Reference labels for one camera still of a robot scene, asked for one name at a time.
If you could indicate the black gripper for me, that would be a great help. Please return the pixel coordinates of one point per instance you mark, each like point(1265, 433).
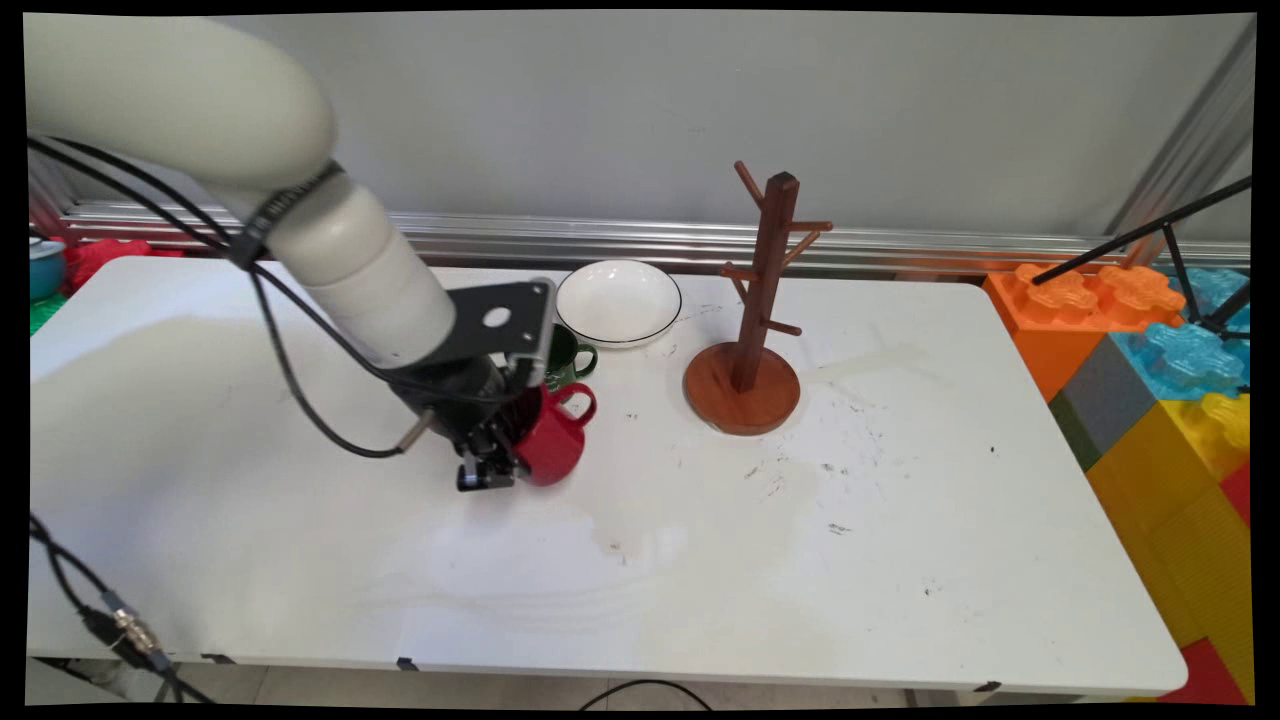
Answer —
point(455, 405)

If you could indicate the red ceramic mug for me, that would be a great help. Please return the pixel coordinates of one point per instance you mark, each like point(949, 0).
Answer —
point(550, 440)

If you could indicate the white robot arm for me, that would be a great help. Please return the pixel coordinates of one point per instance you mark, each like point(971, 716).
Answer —
point(180, 110)

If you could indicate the dark green enamel mug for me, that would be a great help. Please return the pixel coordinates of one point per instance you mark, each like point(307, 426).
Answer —
point(566, 355)

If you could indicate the white bowl with black rim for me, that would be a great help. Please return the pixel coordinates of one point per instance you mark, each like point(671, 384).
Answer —
point(618, 300)

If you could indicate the brown wooden mug tree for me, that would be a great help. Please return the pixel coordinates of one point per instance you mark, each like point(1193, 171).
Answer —
point(765, 260)

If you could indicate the red toy item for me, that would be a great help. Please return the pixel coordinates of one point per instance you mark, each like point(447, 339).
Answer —
point(105, 258)

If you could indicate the green mat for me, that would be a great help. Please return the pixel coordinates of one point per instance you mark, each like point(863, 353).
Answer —
point(42, 312)

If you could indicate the blue pot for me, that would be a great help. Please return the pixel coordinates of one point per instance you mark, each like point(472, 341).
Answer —
point(44, 268)

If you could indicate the orange toy building block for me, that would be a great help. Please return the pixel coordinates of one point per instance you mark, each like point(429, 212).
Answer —
point(1060, 320)

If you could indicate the large yellow toy block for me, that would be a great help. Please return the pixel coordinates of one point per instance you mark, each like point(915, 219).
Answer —
point(1170, 520)

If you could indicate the translucent blue toy block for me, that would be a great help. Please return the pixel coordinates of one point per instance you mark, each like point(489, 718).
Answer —
point(1215, 290)
point(1180, 360)

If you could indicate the black tripod stand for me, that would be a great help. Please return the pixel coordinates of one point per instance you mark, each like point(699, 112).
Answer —
point(1170, 245)

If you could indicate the translucent yellow toy block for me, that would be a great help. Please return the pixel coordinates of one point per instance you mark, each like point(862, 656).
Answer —
point(1228, 420)

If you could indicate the red toy building block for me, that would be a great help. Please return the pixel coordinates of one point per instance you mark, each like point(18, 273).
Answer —
point(1205, 675)
point(1238, 495)

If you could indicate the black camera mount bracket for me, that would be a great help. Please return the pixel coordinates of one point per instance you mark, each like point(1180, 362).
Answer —
point(530, 300)

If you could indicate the horizontal aluminium rail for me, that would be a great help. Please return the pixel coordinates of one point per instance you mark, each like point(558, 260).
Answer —
point(700, 240)

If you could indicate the slanted aluminium frame profile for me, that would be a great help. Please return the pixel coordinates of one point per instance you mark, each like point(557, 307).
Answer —
point(1190, 130)

